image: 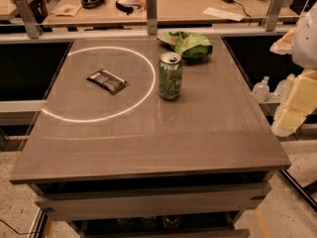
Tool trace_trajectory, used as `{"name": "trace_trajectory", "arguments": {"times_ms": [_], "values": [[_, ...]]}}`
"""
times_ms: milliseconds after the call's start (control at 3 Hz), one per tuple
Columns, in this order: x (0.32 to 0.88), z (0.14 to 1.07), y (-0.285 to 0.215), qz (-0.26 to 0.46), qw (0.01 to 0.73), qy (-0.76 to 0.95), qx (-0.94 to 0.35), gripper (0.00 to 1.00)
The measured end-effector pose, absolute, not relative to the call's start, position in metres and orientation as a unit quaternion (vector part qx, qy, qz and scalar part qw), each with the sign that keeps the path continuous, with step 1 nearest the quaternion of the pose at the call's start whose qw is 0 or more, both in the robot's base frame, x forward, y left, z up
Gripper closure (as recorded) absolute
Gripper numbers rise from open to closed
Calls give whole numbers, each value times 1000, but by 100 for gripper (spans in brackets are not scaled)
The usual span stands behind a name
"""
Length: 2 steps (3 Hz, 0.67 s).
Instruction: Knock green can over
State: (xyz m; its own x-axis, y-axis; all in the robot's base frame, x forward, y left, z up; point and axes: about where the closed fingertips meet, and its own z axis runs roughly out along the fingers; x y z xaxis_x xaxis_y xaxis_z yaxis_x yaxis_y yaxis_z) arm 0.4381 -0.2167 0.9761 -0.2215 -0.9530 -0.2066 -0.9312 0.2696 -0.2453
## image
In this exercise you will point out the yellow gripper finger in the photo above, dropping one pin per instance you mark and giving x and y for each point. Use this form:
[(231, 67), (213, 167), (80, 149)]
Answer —
[(300, 103), (284, 45)]

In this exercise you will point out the green soda can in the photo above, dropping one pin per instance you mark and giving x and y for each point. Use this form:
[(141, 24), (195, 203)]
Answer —
[(169, 75)]

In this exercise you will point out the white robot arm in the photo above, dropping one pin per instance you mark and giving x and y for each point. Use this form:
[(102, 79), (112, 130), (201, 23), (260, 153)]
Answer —
[(304, 45)]

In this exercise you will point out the clear plastic bottle right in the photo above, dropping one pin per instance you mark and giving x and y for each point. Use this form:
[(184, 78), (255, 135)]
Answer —
[(283, 88)]

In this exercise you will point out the clear plastic bottle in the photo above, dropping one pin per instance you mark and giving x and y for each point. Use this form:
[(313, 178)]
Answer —
[(261, 90), (283, 88)]

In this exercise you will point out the clear plastic bottle left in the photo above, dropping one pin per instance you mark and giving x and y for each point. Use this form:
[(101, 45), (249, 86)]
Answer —
[(261, 90)]

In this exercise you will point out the white paper sheet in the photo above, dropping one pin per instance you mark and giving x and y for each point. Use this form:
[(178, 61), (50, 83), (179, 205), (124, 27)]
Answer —
[(223, 14)]

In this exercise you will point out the green chip bag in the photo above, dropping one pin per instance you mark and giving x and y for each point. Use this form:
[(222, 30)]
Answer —
[(187, 44)]

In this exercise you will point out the grey table drawer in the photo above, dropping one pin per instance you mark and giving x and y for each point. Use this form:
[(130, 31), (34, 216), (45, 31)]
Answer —
[(153, 202)]

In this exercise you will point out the black sunglasses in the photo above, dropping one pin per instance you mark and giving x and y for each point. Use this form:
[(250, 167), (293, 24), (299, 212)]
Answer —
[(128, 9)]

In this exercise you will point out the black snack packet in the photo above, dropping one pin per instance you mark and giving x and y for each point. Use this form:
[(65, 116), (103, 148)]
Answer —
[(108, 81)]

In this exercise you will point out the small paper card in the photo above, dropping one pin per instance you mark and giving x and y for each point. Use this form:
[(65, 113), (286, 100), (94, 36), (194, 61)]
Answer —
[(67, 10)]

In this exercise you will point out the metal bracket right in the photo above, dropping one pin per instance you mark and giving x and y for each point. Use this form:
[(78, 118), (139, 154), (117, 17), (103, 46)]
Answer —
[(270, 20)]

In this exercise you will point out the metal bracket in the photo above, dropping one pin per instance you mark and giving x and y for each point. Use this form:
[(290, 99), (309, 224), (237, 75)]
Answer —
[(32, 28), (152, 17), (270, 20)]

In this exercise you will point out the metal bracket middle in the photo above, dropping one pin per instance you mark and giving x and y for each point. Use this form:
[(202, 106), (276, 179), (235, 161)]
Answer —
[(152, 17)]

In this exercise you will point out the metal bracket left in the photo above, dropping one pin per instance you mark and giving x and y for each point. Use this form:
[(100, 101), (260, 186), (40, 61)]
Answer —
[(32, 28)]

